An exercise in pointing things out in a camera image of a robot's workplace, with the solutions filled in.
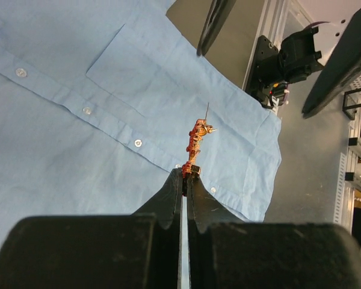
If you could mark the red orange brooch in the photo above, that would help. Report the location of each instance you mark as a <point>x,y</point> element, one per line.
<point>196,135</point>

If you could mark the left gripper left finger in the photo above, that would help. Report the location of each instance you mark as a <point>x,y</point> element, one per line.
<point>140,250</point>

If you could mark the white slotted cable duct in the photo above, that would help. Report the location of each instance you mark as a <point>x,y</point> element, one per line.
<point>339,199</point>

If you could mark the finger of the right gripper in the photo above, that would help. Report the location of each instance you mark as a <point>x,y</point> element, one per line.
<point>217,15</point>
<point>341,69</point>

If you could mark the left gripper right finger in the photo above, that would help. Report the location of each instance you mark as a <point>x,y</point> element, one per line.
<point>225,252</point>

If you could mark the light blue button shirt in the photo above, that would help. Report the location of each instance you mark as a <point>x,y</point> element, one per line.
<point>97,99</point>

